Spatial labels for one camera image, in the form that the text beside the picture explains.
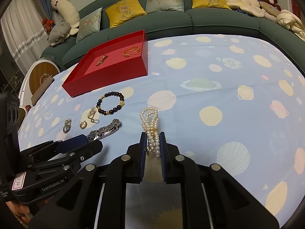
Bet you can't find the blue patterned cloth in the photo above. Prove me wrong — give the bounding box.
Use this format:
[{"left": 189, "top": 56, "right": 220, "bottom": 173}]
[{"left": 232, "top": 8, "right": 253, "bottom": 16}]

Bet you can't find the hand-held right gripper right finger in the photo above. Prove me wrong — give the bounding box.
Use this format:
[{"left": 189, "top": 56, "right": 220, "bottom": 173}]
[{"left": 159, "top": 131, "right": 279, "bottom": 229}]

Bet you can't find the person's left hand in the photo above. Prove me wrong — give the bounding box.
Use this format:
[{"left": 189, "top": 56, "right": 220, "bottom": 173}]
[{"left": 6, "top": 201, "right": 33, "bottom": 224}]

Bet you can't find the red tray box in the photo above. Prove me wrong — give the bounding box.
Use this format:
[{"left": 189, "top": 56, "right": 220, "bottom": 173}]
[{"left": 61, "top": 30, "right": 148, "bottom": 98}]

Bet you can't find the gold watch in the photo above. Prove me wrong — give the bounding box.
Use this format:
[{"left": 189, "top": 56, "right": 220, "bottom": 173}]
[{"left": 96, "top": 55, "right": 109, "bottom": 67}]

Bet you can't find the blue planet print tablecloth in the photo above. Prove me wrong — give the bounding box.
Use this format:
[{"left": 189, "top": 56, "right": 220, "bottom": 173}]
[{"left": 18, "top": 34, "right": 305, "bottom": 229}]

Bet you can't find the silver wristwatch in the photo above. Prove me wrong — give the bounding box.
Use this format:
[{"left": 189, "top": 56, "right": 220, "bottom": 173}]
[{"left": 87, "top": 119, "right": 121, "bottom": 142}]

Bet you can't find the grey pig plush toy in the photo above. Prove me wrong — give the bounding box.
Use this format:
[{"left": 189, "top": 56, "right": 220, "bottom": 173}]
[{"left": 47, "top": 20, "right": 72, "bottom": 47}]

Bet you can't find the white flower plush cushion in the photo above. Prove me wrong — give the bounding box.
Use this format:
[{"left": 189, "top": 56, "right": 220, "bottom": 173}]
[{"left": 222, "top": 0, "right": 266, "bottom": 18}]

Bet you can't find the gold cuff bracelet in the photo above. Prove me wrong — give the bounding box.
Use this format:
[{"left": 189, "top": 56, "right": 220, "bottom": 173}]
[{"left": 123, "top": 46, "right": 141, "bottom": 58}]

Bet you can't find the tan flat plush cushion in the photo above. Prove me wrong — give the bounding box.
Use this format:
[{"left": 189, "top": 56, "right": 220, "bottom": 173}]
[{"left": 258, "top": 1, "right": 282, "bottom": 17}]

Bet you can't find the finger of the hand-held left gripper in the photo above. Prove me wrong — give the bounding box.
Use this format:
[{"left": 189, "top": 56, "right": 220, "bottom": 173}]
[
  {"left": 20, "top": 135, "right": 88, "bottom": 163},
  {"left": 22, "top": 140, "right": 104, "bottom": 173}
]

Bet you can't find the white device with wooden disc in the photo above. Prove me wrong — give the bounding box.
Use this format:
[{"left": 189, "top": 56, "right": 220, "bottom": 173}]
[{"left": 18, "top": 58, "right": 60, "bottom": 108}]

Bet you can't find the gold charm earring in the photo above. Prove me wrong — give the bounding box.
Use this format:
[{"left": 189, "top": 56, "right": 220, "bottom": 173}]
[{"left": 87, "top": 107, "right": 101, "bottom": 125}]

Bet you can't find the blue curtain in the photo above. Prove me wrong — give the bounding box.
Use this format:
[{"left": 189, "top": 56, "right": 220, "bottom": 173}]
[{"left": 31, "top": 0, "right": 57, "bottom": 29}]

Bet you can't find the cream crumpled blanket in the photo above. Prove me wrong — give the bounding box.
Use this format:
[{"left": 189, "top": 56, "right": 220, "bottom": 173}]
[{"left": 264, "top": 9, "right": 305, "bottom": 41}]

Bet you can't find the white cow plush toy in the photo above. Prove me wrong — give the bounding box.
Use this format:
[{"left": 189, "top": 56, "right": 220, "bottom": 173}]
[{"left": 50, "top": 0, "right": 80, "bottom": 35}]

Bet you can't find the black bead bracelet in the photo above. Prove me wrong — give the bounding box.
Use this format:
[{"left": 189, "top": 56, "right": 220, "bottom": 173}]
[{"left": 96, "top": 92, "right": 125, "bottom": 115}]

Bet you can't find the white sheer curtain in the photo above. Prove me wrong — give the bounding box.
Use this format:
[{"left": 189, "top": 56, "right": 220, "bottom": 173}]
[{"left": 0, "top": 0, "right": 48, "bottom": 75}]

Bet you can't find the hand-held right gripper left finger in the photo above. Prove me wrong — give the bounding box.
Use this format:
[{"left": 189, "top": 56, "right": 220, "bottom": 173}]
[{"left": 28, "top": 132, "right": 147, "bottom": 229}]

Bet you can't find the pearl bracelet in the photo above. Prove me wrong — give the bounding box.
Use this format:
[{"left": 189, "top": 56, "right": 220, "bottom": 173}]
[{"left": 139, "top": 106, "right": 161, "bottom": 158}]

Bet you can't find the red wall hanging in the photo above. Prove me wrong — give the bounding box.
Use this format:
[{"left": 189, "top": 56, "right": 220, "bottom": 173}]
[{"left": 285, "top": 0, "right": 305, "bottom": 21}]

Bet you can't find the teal green sofa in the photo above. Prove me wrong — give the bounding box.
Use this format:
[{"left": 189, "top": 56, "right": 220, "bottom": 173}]
[{"left": 39, "top": 0, "right": 305, "bottom": 69}]

